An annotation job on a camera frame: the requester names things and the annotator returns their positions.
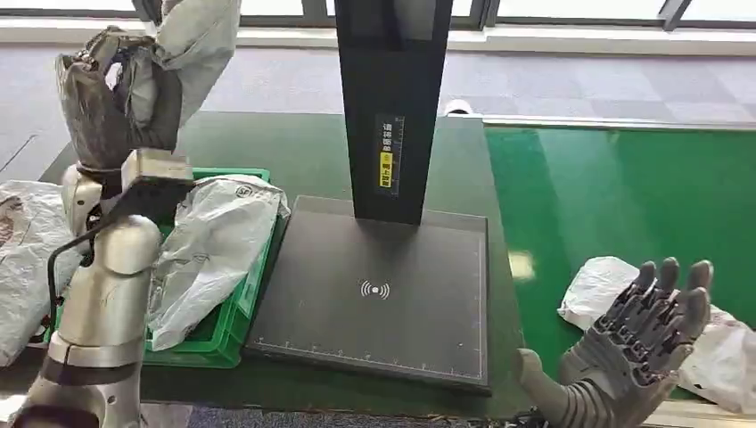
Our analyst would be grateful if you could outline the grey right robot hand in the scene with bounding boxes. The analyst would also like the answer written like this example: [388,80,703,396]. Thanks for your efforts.
[512,257,715,428]

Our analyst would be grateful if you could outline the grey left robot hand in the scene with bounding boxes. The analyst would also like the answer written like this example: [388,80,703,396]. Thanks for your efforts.
[55,26,185,174]

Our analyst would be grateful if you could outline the grey parcel bag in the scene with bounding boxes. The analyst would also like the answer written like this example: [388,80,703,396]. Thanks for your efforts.
[124,0,242,130]

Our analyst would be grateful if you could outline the white parcel bag SF logo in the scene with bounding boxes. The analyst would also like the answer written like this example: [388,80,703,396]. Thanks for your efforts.
[146,174,292,352]

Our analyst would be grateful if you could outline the white parcel bag red print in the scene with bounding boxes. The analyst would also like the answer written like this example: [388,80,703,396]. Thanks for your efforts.
[556,255,756,415]

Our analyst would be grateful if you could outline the white crumpled parcel bag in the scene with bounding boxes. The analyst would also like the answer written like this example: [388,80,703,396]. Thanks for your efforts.
[0,180,84,368]

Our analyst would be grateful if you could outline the green conveyor belt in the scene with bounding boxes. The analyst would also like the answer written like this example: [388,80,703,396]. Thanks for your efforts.
[484,125,756,404]

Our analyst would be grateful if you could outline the green plastic crate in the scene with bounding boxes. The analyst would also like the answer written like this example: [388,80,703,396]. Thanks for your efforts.
[44,168,286,370]

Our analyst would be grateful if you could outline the black and yellow label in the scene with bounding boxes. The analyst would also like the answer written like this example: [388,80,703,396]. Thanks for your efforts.
[374,113,407,198]

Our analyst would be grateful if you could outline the black scanner column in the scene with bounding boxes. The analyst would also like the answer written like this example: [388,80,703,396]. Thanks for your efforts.
[333,0,455,226]

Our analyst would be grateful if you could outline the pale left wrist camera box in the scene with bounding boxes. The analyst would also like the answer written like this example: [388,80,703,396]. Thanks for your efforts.
[106,148,196,228]

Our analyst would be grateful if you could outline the silver conveyor rail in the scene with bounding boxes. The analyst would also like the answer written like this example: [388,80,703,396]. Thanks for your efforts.
[644,400,756,428]
[442,99,756,131]

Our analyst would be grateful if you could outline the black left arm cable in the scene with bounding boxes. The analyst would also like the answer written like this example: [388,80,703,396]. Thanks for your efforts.
[45,224,111,341]

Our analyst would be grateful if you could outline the dark scanner base plate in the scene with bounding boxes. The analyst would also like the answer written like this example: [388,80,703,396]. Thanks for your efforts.
[244,195,492,396]

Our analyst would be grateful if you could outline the dark window frame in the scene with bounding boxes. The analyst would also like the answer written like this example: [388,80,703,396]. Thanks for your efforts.
[0,0,756,30]

